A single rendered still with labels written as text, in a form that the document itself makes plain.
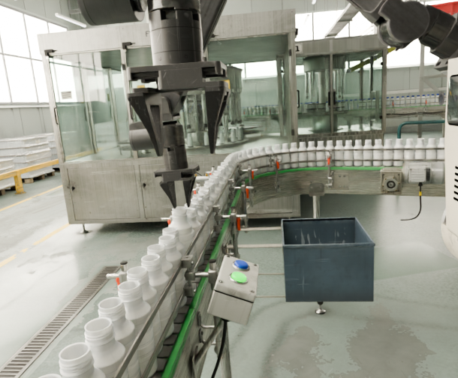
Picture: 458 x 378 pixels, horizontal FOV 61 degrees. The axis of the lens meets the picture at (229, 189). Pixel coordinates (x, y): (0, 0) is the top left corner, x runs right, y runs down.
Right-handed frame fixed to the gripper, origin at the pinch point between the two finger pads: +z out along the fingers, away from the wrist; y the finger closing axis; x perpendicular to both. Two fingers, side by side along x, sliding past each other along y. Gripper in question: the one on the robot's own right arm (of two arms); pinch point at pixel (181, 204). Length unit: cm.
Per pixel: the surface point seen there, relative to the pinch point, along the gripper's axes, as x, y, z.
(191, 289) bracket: 12.8, -3.1, 16.6
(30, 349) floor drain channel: -114, 142, 114
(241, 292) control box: 25.4, -15.8, 11.7
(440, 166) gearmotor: -137, -115, 23
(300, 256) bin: -39, -30, 31
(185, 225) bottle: 1.4, -0.5, 5.1
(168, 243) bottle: 13.0, 0.6, 5.4
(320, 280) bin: -39, -36, 41
